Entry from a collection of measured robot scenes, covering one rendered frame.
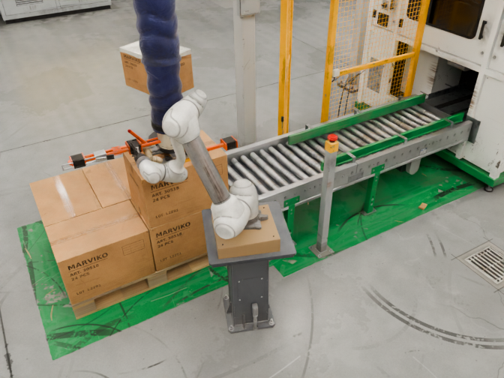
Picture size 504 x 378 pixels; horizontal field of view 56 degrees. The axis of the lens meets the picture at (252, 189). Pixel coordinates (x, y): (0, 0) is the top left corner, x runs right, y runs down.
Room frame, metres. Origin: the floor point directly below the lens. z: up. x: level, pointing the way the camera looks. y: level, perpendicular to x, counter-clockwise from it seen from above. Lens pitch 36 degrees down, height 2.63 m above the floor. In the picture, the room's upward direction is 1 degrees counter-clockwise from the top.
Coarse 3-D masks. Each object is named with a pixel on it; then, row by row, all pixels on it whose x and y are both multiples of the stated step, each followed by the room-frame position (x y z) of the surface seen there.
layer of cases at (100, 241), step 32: (32, 192) 2.86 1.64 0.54; (64, 192) 2.86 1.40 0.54; (96, 192) 2.85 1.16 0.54; (128, 192) 2.85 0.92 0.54; (64, 224) 2.48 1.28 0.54; (96, 224) 2.48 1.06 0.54; (128, 224) 2.48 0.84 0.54; (192, 224) 2.57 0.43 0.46; (64, 256) 2.17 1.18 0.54; (96, 256) 2.23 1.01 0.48; (128, 256) 2.33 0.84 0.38; (160, 256) 2.44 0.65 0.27; (192, 256) 2.56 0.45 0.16; (96, 288) 2.21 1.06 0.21
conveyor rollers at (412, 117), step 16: (400, 112) 4.09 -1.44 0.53; (416, 112) 4.06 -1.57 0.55; (352, 128) 3.77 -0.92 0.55; (368, 128) 3.82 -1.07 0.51; (384, 128) 3.78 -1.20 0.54; (400, 128) 3.75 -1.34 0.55; (304, 144) 3.50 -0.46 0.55; (352, 144) 3.49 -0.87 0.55; (400, 144) 3.48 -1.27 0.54; (256, 160) 3.27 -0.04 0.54; (272, 160) 3.25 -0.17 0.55; (288, 160) 3.24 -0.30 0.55; (320, 160) 3.26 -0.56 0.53; (240, 176) 3.04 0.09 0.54; (272, 176) 3.05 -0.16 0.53; (288, 176) 3.03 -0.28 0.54; (304, 176) 3.02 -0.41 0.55
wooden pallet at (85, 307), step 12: (180, 264) 2.50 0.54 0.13; (192, 264) 2.61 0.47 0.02; (204, 264) 2.61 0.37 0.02; (156, 276) 2.41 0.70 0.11; (168, 276) 2.49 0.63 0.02; (180, 276) 2.50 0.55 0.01; (120, 288) 2.28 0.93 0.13; (132, 288) 2.38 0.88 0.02; (144, 288) 2.37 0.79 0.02; (96, 300) 2.27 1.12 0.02; (108, 300) 2.27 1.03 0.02; (120, 300) 2.27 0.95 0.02; (84, 312) 2.15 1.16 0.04
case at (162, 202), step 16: (208, 144) 2.85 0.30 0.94; (128, 160) 2.65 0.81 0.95; (224, 160) 2.70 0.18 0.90; (128, 176) 2.73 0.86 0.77; (192, 176) 2.59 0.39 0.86; (224, 176) 2.70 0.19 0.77; (144, 192) 2.43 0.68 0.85; (160, 192) 2.48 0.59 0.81; (176, 192) 2.53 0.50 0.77; (192, 192) 2.58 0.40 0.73; (144, 208) 2.47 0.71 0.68; (160, 208) 2.47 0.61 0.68; (176, 208) 2.52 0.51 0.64; (192, 208) 2.57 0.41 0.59; (160, 224) 2.46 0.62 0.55
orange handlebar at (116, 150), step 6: (156, 138) 2.70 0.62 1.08; (144, 144) 2.62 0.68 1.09; (150, 144) 2.64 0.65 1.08; (222, 144) 2.61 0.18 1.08; (108, 150) 2.55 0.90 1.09; (114, 150) 2.54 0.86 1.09; (120, 150) 2.54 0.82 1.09; (126, 150) 2.56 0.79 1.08; (210, 150) 2.57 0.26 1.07; (90, 156) 2.50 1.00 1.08
